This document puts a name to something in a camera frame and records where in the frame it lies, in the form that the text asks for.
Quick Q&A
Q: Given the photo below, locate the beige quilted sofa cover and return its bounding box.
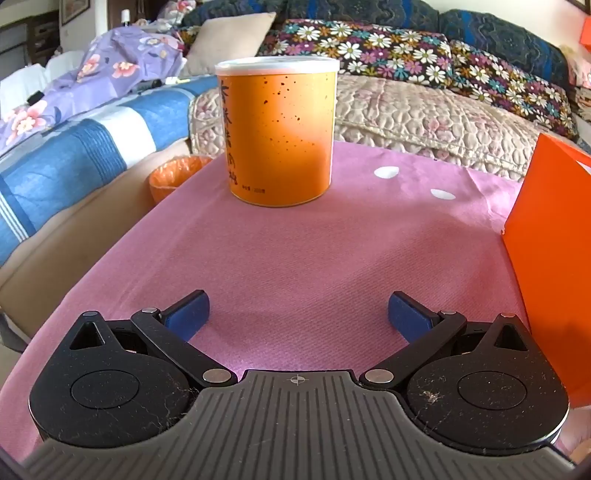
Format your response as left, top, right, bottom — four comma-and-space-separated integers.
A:
189, 74, 591, 181

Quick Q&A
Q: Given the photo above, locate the purple floral blanket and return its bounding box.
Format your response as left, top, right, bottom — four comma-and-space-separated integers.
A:
0, 25, 185, 148

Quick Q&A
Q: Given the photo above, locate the blue white striped blanket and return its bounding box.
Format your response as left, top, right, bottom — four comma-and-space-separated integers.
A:
0, 76, 218, 268

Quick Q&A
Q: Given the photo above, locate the framed wall picture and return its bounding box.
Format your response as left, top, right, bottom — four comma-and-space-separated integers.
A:
60, 0, 83, 26

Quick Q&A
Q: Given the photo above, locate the orange waste bin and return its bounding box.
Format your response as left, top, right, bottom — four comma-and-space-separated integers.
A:
148, 156, 214, 205

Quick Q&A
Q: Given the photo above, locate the beige sofa base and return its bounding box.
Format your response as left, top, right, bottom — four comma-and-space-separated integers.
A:
0, 138, 192, 340

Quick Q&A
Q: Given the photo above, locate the orange cardboard box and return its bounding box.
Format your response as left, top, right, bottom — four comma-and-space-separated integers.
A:
501, 133, 591, 409

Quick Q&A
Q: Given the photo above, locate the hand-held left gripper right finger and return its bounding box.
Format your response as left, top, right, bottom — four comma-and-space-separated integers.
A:
360, 291, 533, 391

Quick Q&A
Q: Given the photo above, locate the dark blue patterned sofa backrest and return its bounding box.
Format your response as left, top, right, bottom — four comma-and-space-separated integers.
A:
182, 0, 439, 33
438, 9, 572, 88

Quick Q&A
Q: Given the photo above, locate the beige pillow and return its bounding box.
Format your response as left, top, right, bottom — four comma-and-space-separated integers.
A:
184, 12, 277, 77

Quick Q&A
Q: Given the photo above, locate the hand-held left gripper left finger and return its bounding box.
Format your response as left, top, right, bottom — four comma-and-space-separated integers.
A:
69, 290, 237, 388

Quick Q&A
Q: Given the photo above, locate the daisy-print floral cushion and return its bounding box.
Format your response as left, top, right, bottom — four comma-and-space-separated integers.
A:
450, 39, 578, 139
256, 19, 455, 89

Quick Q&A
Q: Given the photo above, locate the dark wooden cabinet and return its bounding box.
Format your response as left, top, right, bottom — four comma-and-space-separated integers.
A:
25, 19, 61, 68

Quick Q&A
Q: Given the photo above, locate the orange speckled canister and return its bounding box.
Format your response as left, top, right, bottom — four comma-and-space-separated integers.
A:
215, 56, 339, 208

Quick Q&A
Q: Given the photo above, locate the white cloth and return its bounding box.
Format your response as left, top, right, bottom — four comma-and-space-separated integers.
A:
0, 50, 86, 121

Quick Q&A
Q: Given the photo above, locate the pink flower-print tablecloth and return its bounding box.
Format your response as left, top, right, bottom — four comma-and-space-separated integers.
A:
0, 141, 591, 462

